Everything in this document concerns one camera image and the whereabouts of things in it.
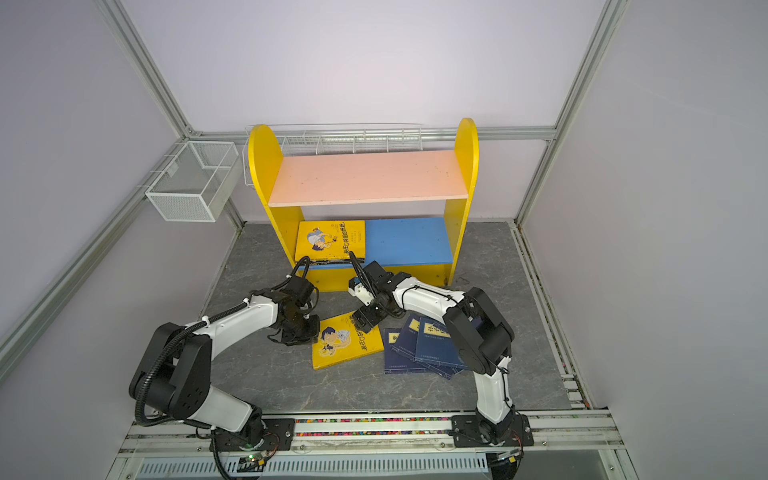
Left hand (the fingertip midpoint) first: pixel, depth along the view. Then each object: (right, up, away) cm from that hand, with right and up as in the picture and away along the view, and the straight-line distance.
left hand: (316, 342), depth 87 cm
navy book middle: (+27, 0, +1) cm, 27 cm away
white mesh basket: (-42, +50, +12) cm, 66 cm away
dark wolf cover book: (+3, +24, +2) cm, 24 cm away
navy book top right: (+35, 0, 0) cm, 35 cm away
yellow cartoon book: (+3, +31, +5) cm, 31 cm away
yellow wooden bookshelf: (+27, +44, +35) cm, 62 cm away
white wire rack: (+6, +62, +7) cm, 63 cm away
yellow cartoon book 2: (+7, 0, +2) cm, 7 cm away
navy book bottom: (+23, -5, -2) cm, 24 cm away
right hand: (+15, +6, +4) cm, 17 cm away
